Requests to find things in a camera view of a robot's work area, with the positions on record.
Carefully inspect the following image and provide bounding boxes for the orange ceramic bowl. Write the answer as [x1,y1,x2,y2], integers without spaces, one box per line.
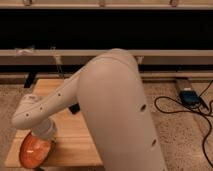
[19,132,54,169]

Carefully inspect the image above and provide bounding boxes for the black rectangular object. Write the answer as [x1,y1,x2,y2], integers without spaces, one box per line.
[69,104,80,115]

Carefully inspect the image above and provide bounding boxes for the black cable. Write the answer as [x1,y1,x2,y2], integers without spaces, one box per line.
[153,79,213,169]

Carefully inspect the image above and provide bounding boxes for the wooden board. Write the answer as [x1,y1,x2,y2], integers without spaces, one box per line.
[4,79,102,168]

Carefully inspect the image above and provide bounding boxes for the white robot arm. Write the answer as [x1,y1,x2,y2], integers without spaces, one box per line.
[12,49,167,171]

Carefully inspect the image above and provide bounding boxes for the blue power device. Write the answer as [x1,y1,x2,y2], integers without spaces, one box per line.
[179,90,200,106]

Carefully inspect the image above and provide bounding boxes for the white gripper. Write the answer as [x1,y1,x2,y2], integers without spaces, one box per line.
[31,118,57,140]

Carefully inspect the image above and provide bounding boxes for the black table leg bracket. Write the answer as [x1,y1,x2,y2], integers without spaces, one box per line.
[24,71,37,88]

